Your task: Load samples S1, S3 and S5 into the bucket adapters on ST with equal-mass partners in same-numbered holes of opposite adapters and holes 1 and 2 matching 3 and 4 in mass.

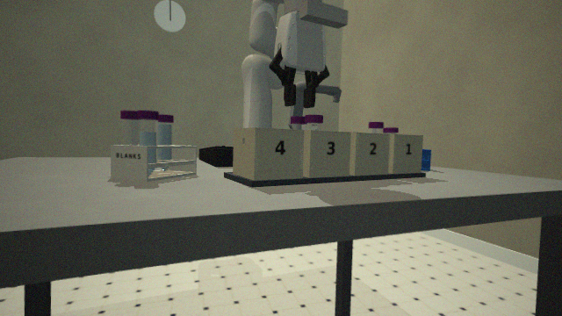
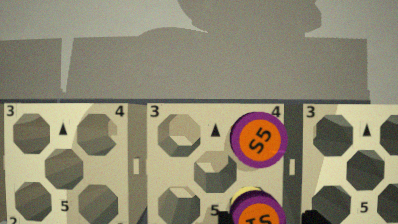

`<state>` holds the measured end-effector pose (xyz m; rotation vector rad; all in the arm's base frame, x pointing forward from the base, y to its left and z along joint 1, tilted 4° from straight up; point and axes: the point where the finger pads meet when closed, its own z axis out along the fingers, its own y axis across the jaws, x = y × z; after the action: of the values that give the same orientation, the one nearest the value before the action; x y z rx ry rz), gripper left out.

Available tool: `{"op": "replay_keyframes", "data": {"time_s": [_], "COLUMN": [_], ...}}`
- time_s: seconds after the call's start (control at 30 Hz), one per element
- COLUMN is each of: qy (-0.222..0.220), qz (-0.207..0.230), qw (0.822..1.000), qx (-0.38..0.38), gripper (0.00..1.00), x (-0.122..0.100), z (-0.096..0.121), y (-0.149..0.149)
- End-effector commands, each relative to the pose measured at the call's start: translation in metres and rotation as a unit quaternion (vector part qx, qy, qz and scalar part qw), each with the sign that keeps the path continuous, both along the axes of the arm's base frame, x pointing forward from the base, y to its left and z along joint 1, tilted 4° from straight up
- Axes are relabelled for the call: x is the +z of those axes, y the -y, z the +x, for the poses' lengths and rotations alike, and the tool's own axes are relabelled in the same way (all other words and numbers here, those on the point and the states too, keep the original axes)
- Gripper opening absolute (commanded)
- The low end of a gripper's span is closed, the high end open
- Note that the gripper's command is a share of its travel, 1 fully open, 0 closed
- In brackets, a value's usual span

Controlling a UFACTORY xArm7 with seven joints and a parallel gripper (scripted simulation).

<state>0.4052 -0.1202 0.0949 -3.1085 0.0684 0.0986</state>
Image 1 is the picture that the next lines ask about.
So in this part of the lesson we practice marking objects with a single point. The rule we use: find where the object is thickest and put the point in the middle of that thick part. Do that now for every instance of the cream tube rack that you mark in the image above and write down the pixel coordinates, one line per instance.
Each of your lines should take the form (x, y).
(131, 163)

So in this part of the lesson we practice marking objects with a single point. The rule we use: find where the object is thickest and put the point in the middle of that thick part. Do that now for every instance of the blue tube rack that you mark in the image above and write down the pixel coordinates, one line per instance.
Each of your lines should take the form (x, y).
(425, 161)

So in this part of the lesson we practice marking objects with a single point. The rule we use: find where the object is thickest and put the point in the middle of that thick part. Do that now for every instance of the beige bucket adapter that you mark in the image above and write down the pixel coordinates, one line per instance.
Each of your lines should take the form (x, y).
(369, 154)
(326, 153)
(268, 153)
(405, 154)

